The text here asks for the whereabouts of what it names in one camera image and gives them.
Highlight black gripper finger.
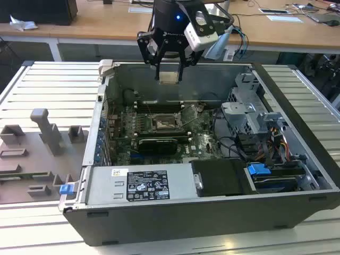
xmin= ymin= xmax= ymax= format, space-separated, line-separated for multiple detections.
xmin=176 ymin=38 xmax=205 ymax=82
xmin=137 ymin=31 xmax=171 ymax=81

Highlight silver square CPU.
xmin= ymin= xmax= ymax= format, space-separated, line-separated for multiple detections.
xmin=158 ymin=71 xmax=180 ymax=85

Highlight pale blue teach pendant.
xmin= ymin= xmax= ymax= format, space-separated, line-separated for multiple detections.
xmin=203 ymin=25 xmax=231 ymax=61

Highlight grey case latch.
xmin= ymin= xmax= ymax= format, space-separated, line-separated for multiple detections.
xmin=97 ymin=59 xmax=115 ymax=78

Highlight wooden desk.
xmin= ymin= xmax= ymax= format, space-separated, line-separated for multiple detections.
xmin=0 ymin=0 xmax=340 ymax=50

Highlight metal drive cage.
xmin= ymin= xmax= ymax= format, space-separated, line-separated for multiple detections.
xmin=220 ymin=71 xmax=286 ymax=136

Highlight green motherboard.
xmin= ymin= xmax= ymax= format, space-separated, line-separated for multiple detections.
xmin=105 ymin=102 xmax=240 ymax=167

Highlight black expansion card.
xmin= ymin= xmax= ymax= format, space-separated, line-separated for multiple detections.
xmin=138 ymin=137 xmax=178 ymax=155

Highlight flat tablet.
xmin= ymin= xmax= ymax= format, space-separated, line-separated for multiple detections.
xmin=258 ymin=7 xmax=290 ymax=15

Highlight white paper sheet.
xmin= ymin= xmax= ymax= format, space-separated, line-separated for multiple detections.
xmin=266 ymin=14 xmax=304 ymax=24

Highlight black box on desk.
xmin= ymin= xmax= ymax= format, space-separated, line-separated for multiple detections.
xmin=0 ymin=0 xmax=78 ymax=27

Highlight crumpled white paper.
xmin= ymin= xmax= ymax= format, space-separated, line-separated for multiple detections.
xmin=9 ymin=14 xmax=38 ymax=30

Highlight black plastic shroud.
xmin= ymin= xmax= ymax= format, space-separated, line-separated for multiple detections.
xmin=191 ymin=158 xmax=257 ymax=198

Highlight blue disk carrier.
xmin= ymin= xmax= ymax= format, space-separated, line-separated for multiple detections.
xmin=245 ymin=163 xmax=300 ymax=194

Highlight grey power supply unit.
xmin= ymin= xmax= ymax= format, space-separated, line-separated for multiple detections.
xmin=86 ymin=163 xmax=204 ymax=205

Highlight grey laptop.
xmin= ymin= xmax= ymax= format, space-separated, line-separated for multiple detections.
xmin=307 ymin=12 xmax=340 ymax=24

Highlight grey parts rack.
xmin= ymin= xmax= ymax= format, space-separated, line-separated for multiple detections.
xmin=0 ymin=107 xmax=90 ymax=205

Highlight blue case latch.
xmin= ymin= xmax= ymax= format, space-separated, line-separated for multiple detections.
xmin=59 ymin=184 xmax=74 ymax=196

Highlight black open PC case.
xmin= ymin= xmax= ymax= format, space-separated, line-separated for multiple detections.
xmin=58 ymin=58 xmax=340 ymax=247

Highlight green RAM stick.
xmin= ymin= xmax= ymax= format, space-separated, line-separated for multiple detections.
xmin=0 ymin=172 xmax=50 ymax=181

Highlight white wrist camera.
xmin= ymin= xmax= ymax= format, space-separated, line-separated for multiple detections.
xmin=184 ymin=10 xmax=219 ymax=52

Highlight silver desk cable plate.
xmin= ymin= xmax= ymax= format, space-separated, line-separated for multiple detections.
xmin=128 ymin=6 xmax=150 ymax=14

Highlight orange yellow power wires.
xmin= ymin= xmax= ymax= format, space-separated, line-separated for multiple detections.
xmin=268 ymin=126 xmax=292 ymax=162

